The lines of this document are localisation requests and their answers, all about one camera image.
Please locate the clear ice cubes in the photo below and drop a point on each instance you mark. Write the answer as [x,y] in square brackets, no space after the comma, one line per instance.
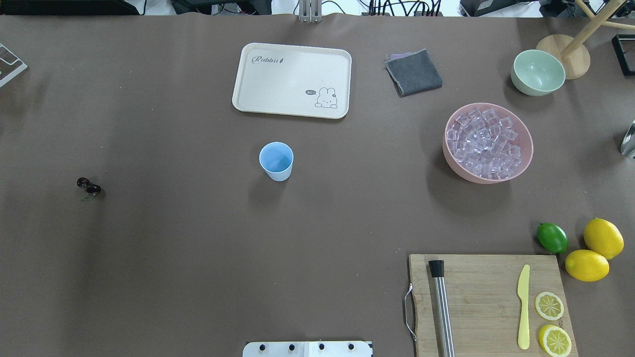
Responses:
[483,143]

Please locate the dark red cherries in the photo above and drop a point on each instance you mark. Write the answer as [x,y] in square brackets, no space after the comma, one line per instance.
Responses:
[91,189]

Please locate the light blue cup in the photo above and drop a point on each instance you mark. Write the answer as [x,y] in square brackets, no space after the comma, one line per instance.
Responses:
[277,159]

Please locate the wooden cup stand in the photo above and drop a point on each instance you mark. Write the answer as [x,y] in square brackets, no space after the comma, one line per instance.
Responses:
[571,52]

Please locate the steel ice scoop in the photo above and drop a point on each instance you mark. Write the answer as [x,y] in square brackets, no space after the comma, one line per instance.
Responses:
[628,143]

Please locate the cream rabbit tray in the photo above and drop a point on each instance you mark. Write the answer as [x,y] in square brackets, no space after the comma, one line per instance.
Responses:
[278,79]

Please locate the grey folded cloth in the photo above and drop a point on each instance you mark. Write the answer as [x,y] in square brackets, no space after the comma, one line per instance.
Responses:
[413,72]

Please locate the pink bowl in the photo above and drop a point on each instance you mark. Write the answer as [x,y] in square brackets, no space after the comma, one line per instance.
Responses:
[487,144]

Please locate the steel muddler black tip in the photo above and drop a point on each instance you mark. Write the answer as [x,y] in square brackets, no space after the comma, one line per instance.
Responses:
[437,270]

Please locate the mint green bowl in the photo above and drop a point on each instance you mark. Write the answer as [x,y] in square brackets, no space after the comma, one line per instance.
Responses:
[537,73]

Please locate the green lime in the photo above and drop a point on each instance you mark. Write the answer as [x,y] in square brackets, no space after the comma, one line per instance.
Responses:
[552,238]

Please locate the yellow plastic knife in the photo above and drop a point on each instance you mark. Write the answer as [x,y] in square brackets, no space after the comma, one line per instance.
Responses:
[523,334]

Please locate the upper lemon slice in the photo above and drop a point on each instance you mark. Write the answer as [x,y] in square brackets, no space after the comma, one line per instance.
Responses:
[549,306]

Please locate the lemon slice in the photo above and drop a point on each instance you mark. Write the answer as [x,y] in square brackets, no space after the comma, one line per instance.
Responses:
[555,341]
[549,306]

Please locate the lower yellow lemon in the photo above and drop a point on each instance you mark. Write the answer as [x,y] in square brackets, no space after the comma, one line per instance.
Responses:
[586,265]

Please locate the yellow lemon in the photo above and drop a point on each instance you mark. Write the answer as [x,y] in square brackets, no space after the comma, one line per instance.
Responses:
[603,237]
[586,265]

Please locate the lower lemon slice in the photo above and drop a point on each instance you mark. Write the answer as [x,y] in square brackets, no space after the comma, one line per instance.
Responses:
[555,341]

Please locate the upper yellow lemon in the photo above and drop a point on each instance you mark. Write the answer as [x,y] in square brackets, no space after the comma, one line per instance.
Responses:
[603,237]

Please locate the aluminium frame post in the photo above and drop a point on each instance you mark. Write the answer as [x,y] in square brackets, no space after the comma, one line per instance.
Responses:
[310,11]

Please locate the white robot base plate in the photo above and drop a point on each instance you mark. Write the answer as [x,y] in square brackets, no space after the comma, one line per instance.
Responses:
[309,349]

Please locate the black frame tray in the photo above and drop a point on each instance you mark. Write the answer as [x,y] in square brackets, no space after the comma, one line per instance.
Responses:
[624,47]

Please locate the white wire cup rack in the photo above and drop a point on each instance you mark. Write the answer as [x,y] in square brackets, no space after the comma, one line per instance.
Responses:
[10,65]

